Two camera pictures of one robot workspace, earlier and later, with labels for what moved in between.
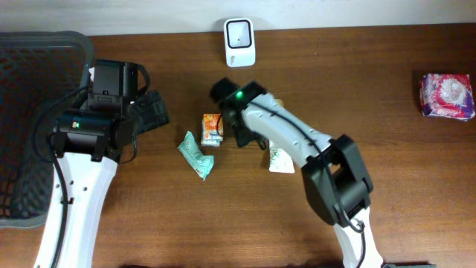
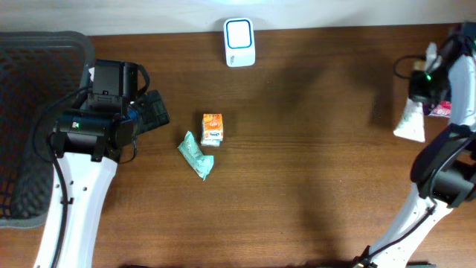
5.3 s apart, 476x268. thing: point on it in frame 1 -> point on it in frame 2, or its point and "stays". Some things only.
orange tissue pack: [213, 129] stays
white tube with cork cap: [280, 160] -> [411, 126]
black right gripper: [245, 137] -> [416, 91]
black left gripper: [153, 110] stays
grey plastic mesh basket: [38, 69] stays
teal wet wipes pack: [202, 164] stays
